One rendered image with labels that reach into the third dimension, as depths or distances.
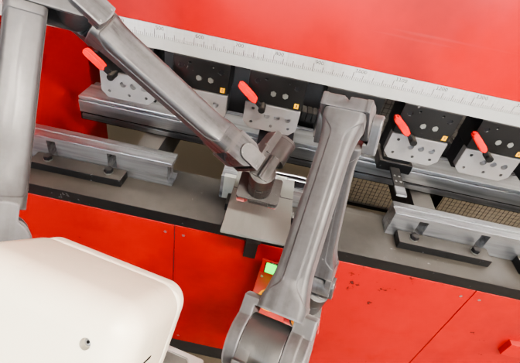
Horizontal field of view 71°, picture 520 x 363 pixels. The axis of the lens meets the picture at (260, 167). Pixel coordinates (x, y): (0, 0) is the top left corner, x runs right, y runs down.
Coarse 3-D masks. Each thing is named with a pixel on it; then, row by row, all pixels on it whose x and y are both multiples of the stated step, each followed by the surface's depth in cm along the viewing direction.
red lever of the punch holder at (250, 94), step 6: (240, 84) 90; (246, 84) 91; (246, 90) 91; (246, 96) 92; (252, 96) 92; (252, 102) 93; (258, 102) 93; (264, 102) 96; (258, 108) 93; (264, 108) 93
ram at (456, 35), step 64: (128, 0) 85; (192, 0) 83; (256, 0) 82; (320, 0) 80; (384, 0) 78; (448, 0) 77; (512, 0) 75; (256, 64) 91; (384, 64) 86; (448, 64) 84; (512, 64) 82
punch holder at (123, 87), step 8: (152, 48) 92; (104, 56) 95; (160, 56) 98; (112, 64) 96; (104, 72) 97; (120, 72) 97; (104, 80) 99; (112, 80) 98; (120, 80) 98; (128, 80) 98; (104, 88) 100; (112, 88) 100; (120, 88) 99; (128, 88) 99; (136, 88) 99; (112, 96) 101; (120, 96) 101; (128, 96) 101; (136, 96) 100; (144, 96) 100
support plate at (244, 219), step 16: (240, 176) 111; (288, 192) 109; (240, 208) 100; (256, 208) 102; (288, 208) 104; (224, 224) 95; (240, 224) 96; (256, 224) 97; (272, 224) 98; (288, 224) 99; (272, 240) 93
